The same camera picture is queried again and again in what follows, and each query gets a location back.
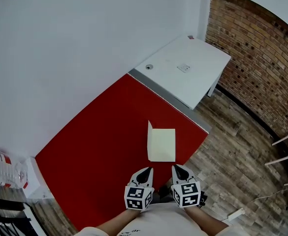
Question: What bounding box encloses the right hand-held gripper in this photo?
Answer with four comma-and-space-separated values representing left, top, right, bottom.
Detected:
171, 164, 200, 208

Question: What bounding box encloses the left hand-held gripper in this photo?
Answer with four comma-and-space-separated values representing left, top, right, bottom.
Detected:
124, 167, 155, 211

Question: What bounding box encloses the light blue notebook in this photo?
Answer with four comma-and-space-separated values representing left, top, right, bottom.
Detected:
147, 120, 176, 163

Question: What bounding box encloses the person's left forearm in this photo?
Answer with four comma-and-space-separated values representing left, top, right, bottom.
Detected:
96, 207, 141, 231

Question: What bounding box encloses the person's right forearm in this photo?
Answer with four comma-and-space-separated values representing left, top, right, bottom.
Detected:
183, 205, 229, 231

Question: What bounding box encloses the person's right shoe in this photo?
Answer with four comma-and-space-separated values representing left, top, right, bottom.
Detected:
197, 190, 206, 208

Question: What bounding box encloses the person's white shirt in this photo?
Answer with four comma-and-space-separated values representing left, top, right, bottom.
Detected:
74, 202, 243, 236

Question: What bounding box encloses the red table cover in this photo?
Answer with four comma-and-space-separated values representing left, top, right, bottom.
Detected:
34, 73, 210, 232

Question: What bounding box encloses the white power strip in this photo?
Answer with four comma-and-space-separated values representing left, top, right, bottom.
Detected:
225, 208, 246, 222

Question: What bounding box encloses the white desk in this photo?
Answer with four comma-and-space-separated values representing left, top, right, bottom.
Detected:
133, 34, 232, 111

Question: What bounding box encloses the small white flat object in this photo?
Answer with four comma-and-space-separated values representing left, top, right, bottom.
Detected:
176, 63, 192, 73

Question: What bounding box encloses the white jug stand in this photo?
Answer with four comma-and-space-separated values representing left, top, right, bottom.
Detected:
23, 156, 56, 199

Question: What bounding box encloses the large clear water jug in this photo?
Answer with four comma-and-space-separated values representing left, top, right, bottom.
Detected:
0, 146, 30, 189

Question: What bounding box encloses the black chair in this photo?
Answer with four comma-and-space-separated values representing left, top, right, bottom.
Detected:
0, 195, 40, 236

